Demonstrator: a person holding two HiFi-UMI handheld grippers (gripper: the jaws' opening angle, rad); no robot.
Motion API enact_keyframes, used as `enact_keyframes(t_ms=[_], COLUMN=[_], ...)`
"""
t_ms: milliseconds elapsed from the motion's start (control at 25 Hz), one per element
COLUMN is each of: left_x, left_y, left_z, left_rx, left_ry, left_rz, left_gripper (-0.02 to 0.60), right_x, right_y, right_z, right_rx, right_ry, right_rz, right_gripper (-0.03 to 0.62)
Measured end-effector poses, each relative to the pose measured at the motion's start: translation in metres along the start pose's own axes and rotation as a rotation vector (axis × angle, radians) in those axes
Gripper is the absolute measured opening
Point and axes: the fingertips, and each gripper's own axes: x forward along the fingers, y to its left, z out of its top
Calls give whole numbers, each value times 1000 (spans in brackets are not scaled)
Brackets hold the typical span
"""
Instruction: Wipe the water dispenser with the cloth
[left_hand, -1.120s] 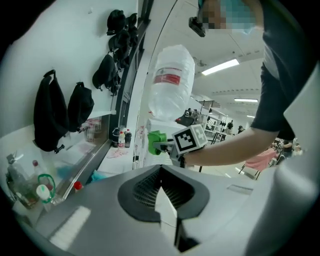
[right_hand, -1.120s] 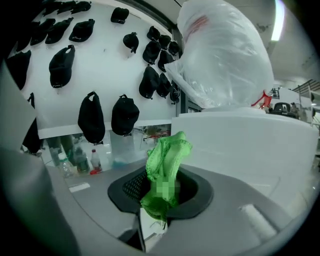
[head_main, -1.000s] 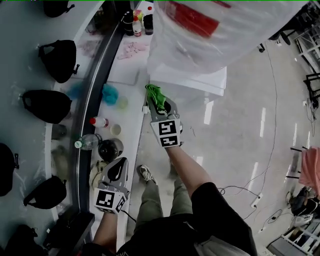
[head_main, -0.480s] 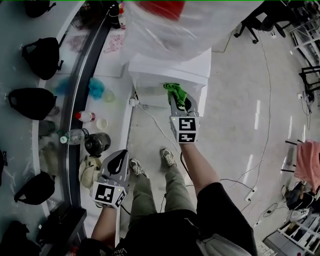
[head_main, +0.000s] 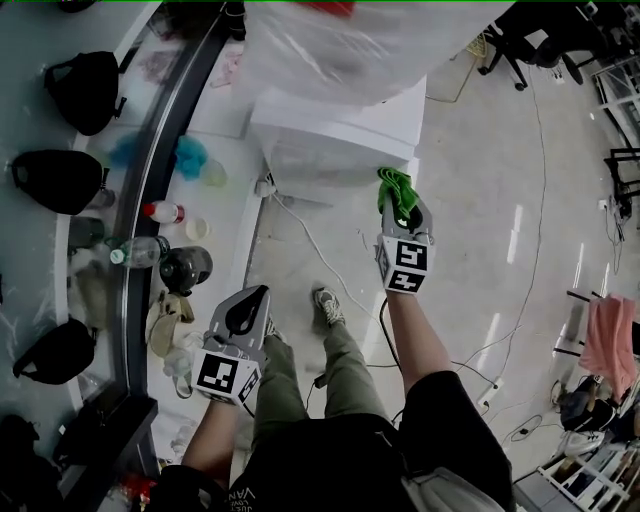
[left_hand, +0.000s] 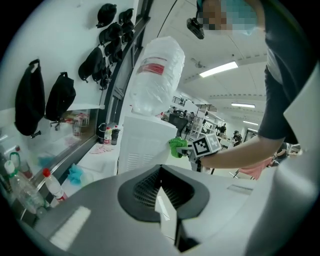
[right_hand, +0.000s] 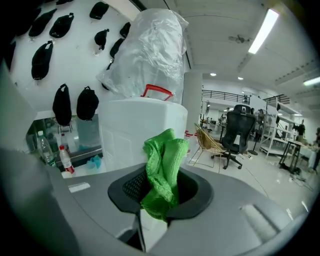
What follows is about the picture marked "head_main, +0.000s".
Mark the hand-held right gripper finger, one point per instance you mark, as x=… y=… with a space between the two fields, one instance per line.
x=389 y=222
x=425 y=222

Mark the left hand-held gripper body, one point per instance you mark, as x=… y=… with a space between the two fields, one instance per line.
x=217 y=372

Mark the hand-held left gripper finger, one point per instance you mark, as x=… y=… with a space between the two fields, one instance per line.
x=262 y=325
x=225 y=315

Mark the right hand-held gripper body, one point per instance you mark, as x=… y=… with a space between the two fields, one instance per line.
x=407 y=265

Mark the green wiping cloth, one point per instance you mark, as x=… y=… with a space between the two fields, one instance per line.
x=397 y=192

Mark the person's right forearm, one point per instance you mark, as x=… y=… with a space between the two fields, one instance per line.
x=417 y=340

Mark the person's left forearm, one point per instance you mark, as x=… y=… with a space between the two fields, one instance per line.
x=212 y=435

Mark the person's left shoe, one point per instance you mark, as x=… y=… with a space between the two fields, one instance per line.
x=272 y=330

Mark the person's shoe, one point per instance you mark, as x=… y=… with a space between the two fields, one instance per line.
x=329 y=306
x=272 y=330

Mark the white plastic bag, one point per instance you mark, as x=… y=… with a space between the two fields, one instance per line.
x=182 y=365

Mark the beige cloth bag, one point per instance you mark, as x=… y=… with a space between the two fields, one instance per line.
x=167 y=320

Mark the dark smoked jug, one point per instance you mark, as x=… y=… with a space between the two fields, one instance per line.
x=187 y=270

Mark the person's right shoe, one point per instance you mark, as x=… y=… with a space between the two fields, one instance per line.
x=329 y=306

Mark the small cream cup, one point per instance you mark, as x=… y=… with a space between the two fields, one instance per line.
x=197 y=229

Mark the person's olive trousers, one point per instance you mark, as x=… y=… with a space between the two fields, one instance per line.
x=345 y=370

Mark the clear bottle with green label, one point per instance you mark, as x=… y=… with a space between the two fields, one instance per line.
x=140 y=251

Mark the white bottle with red cap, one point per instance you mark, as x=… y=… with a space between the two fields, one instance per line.
x=162 y=212

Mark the black case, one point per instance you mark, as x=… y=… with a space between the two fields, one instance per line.
x=110 y=430

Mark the white power plug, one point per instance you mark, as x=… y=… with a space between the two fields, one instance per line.
x=265 y=187

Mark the red packet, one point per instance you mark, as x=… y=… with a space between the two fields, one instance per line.
x=137 y=487

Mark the pale clear cup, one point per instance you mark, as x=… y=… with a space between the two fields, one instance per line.
x=214 y=173

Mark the white floor power strip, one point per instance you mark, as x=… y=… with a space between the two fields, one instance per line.
x=490 y=391

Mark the person's dark shirt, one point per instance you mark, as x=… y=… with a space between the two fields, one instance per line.
x=340 y=465

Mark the blue mesh sponge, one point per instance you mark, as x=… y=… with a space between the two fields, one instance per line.
x=191 y=156

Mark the black drying rack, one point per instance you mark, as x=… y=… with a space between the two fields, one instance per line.
x=570 y=345

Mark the black office chair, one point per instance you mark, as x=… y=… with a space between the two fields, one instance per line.
x=530 y=45

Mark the group of black caps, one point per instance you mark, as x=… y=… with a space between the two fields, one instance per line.
x=55 y=180

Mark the pink cloth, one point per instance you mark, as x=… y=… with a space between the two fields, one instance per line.
x=610 y=345

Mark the white shelf unit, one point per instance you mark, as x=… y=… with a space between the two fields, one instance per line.
x=580 y=475

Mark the metal partition frame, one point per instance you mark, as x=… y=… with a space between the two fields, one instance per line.
x=150 y=190

